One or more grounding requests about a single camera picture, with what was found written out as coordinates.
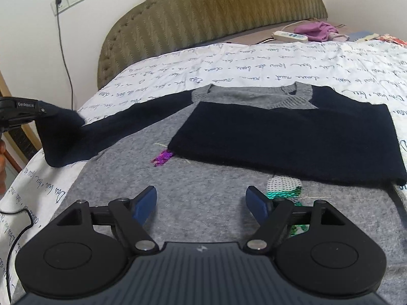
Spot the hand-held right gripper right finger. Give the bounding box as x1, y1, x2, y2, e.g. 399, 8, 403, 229
244, 186, 346, 255

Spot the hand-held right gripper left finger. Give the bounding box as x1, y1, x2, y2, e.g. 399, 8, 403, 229
58, 186, 158, 255

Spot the navy and grey sock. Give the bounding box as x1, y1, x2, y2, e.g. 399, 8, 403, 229
37, 82, 407, 305

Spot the wooden furniture edge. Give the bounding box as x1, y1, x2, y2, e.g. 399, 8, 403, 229
0, 70, 43, 178

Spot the white script-printed blanket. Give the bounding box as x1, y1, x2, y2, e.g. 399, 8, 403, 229
0, 40, 407, 305

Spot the white power strip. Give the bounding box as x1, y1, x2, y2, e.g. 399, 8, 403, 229
272, 31, 309, 43

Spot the purple cloth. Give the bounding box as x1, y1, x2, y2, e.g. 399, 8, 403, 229
294, 21, 339, 42

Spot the blue striped cloth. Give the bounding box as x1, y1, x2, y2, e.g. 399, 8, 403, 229
345, 30, 380, 42

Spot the olive green padded headboard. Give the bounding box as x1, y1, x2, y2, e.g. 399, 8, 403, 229
97, 0, 328, 90

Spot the red floral cloth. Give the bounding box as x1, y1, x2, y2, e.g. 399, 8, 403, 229
373, 33, 407, 46

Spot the black plug cable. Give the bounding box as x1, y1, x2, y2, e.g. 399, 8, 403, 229
55, 0, 77, 112

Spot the black cable on blanket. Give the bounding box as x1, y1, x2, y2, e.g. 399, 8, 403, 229
0, 209, 34, 297

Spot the white double wall socket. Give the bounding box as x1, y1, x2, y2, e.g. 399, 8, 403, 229
50, 0, 85, 16

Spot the white power strip cord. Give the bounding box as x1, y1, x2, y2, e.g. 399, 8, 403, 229
280, 20, 316, 33

